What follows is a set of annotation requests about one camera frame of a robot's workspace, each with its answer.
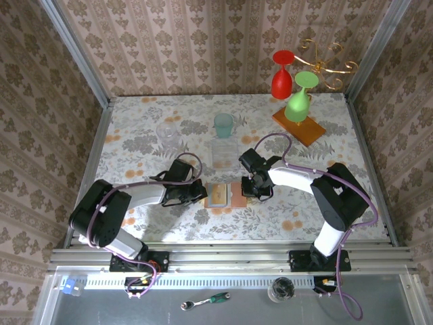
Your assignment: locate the brown card holder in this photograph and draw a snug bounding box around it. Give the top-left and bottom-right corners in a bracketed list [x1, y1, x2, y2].
[204, 182, 250, 208]

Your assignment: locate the gold credit card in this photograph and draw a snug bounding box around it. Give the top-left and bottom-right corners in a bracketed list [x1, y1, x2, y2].
[210, 184, 227, 207]

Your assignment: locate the clear acrylic card box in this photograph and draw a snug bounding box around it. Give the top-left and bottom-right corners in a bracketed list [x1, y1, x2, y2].
[211, 138, 241, 170]

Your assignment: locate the floral tablecloth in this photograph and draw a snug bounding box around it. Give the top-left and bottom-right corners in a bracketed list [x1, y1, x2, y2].
[79, 94, 388, 243]

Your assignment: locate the clear glass tumbler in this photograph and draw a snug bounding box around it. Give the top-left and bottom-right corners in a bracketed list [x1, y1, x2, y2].
[155, 121, 179, 148]

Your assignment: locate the teal plastic cup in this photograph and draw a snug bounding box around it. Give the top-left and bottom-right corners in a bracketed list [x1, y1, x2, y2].
[212, 113, 235, 139]

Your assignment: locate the wooden rack base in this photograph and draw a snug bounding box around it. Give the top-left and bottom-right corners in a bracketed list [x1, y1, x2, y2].
[272, 106, 327, 148]

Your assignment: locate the green wine glass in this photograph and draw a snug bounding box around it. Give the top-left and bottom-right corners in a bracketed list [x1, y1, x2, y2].
[283, 70, 320, 123]

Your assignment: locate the red wine glass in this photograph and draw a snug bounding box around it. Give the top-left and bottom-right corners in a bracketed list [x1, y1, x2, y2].
[271, 49, 296, 100]

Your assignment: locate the clear glass jar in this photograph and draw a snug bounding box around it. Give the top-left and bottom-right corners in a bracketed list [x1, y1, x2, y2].
[267, 276, 296, 303]

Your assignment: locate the grey metal shelf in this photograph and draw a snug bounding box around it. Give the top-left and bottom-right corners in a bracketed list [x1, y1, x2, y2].
[33, 267, 424, 325]

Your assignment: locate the blue white plastic part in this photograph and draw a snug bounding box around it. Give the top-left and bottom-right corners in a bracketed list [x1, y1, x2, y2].
[62, 279, 85, 297]

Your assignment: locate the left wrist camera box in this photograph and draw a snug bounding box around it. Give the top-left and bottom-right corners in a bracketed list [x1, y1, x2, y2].
[168, 158, 194, 186]

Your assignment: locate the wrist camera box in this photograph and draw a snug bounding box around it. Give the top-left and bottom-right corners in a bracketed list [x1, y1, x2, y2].
[239, 148, 267, 173]
[168, 158, 194, 186]

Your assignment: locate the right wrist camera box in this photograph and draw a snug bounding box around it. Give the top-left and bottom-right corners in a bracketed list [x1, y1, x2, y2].
[239, 148, 267, 173]

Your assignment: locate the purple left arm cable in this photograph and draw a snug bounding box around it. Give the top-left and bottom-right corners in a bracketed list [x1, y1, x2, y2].
[87, 152, 204, 301]

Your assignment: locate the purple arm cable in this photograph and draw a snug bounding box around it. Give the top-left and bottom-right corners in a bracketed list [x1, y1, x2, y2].
[253, 133, 379, 321]
[87, 152, 204, 301]

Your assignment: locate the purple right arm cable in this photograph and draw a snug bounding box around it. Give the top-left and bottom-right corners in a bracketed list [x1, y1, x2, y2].
[253, 133, 379, 321]

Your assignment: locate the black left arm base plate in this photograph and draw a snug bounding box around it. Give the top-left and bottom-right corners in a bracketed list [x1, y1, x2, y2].
[110, 251, 170, 274]

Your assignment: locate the aluminium front frame rail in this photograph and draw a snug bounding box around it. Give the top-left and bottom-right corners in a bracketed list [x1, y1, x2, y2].
[47, 242, 420, 274]

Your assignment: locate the white perforated cable duct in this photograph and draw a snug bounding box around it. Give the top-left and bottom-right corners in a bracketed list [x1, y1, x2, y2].
[84, 276, 317, 290]

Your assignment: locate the green handled ratchet wrench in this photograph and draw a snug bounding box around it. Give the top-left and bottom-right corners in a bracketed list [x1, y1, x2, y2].
[181, 292, 232, 311]

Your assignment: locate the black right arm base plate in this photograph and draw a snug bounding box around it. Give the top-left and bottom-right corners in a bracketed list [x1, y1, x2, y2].
[289, 249, 352, 273]

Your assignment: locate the gold wire glass rack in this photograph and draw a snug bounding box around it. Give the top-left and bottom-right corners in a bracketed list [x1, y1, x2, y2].
[293, 38, 359, 91]

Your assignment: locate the aluminium frame post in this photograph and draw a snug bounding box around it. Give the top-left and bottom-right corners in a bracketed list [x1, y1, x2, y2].
[344, 0, 412, 102]
[39, 0, 112, 108]

